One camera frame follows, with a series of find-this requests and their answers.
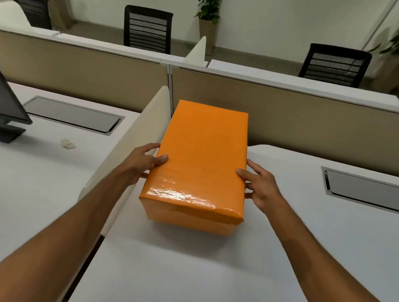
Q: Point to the person's left thumb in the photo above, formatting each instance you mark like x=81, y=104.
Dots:
x=157, y=160

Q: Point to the crumpled white paper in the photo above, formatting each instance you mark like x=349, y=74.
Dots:
x=68, y=144

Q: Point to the person's left hand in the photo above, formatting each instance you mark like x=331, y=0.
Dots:
x=134, y=165

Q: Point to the person's right hand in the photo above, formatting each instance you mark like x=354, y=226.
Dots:
x=264, y=189

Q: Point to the black mesh office chair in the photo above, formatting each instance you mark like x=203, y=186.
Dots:
x=334, y=65
x=147, y=30
x=31, y=9

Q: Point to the white side desk divider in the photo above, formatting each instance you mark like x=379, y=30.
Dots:
x=197, y=51
x=6, y=15
x=133, y=142

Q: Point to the beige desk partition panel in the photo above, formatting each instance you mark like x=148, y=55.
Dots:
x=73, y=68
x=302, y=121

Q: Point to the orange box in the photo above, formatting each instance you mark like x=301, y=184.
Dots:
x=200, y=163

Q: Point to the person's right forearm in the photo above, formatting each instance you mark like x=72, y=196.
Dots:
x=332, y=276

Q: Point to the person's right thumb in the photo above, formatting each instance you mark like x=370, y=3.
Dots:
x=245, y=175

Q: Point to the person's left forearm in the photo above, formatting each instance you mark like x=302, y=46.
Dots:
x=55, y=240

